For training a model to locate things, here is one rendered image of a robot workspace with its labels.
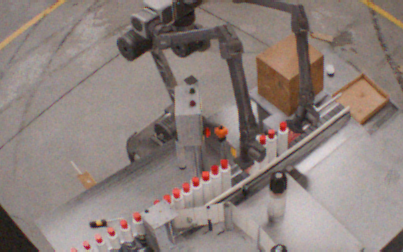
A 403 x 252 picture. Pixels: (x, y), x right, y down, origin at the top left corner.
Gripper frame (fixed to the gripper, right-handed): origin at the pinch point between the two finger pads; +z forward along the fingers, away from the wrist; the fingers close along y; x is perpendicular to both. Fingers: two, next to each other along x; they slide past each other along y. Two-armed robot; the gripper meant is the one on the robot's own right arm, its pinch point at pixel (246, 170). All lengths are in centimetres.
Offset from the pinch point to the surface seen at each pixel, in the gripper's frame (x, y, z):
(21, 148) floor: 185, -64, 102
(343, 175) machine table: -26, 45, 19
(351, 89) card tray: 16, 93, 19
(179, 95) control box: 19, -18, -46
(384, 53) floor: 79, 218, 104
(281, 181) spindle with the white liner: -24.9, -0.2, -15.6
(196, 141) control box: 6.7, -20.3, -29.7
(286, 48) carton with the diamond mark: 42, 63, -10
